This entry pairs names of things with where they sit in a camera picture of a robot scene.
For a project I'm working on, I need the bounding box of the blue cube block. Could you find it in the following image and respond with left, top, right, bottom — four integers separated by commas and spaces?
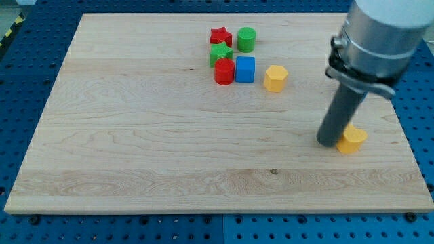
235, 56, 256, 83

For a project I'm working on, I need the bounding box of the red star block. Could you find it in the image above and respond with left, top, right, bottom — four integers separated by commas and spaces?
210, 26, 233, 47

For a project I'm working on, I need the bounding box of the green star block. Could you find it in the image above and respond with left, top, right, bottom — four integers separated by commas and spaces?
210, 42, 233, 68

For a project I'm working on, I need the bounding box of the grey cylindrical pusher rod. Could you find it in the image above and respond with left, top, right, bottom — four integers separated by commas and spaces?
316, 84, 366, 147

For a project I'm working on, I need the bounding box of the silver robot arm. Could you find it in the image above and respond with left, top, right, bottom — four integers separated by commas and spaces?
325, 0, 433, 98

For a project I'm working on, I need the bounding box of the red cylinder block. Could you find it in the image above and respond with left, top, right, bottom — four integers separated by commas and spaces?
214, 58, 235, 85

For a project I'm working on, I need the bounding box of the yellow hexagon block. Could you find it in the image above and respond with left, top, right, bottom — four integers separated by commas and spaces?
264, 65, 289, 93

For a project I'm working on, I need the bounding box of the green cylinder block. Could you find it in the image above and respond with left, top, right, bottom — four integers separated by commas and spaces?
237, 27, 256, 53

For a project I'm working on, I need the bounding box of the light wooden board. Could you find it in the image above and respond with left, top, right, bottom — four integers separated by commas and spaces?
5, 14, 433, 215

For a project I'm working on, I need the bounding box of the yellow heart block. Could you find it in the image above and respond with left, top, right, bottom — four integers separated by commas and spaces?
336, 123, 368, 154

